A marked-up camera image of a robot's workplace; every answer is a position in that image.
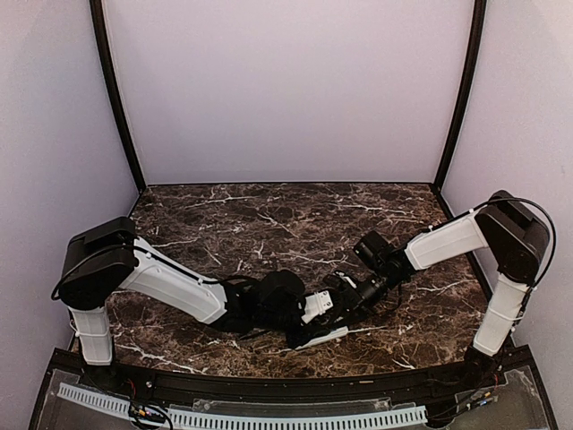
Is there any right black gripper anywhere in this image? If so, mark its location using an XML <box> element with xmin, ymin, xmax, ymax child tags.
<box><xmin>328</xmin><ymin>269</ymin><xmax>401</xmax><ymax>330</ymax></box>

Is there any white remote control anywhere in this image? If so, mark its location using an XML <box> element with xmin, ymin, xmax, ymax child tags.
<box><xmin>295</xmin><ymin>326</ymin><xmax>349</xmax><ymax>350</ymax></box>

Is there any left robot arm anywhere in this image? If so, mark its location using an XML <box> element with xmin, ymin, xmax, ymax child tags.
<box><xmin>50</xmin><ymin>217</ymin><xmax>334</xmax><ymax>391</ymax></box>

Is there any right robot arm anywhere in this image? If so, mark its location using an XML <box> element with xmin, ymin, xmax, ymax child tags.
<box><xmin>339</xmin><ymin>190</ymin><xmax>557</xmax><ymax>389</ymax></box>

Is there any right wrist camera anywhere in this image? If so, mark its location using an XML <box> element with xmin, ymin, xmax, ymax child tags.
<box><xmin>323</xmin><ymin>271</ymin><xmax>357</xmax><ymax>291</ymax></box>

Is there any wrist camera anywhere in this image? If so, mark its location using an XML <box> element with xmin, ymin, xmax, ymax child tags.
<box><xmin>323</xmin><ymin>271</ymin><xmax>357</xmax><ymax>291</ymax></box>
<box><xmin>301</xmin><ymin>288</ymin><xmax>343</xmax><ymax>324</ymax></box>

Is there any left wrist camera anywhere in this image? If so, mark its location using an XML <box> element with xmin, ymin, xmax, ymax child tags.
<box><xmin>301</xmin><ymin>288</ymin><xmax>343</xmax><ymax>324</ymax></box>

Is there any black front rail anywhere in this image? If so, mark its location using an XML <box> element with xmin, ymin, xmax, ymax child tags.
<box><xmin>75</xmin><ymin>360</ymin><xmax>506</xmax><ymax>407</ymax></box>

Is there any white slotted cable duct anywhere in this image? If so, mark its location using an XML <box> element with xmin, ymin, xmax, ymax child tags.
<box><xmin>57</xmin><ymin>383</ymin><xmax>427</xmax><ymax>429</ymax></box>

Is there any right black frame post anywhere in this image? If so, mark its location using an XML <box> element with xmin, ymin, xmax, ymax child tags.
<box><xmin>432</xmin><ymin>0</ymin><xmax>487</xmax><ymax>194</ymax></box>

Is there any black frame post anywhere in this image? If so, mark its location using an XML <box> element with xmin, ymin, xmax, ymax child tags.
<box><xmin>432</xmin><ymin>0</ymin><xmax>487</xmax><ymax>194</ymax></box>
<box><xmin>89</xmin><ymin>0</ymin><xmax>147</xmax><ymax>194</ymax></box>

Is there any left black frame post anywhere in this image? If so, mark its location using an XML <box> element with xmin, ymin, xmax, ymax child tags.
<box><xmin>89</xmin><ymin>0</ymin><xmax>147</xmax><ymax>194</ymax></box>

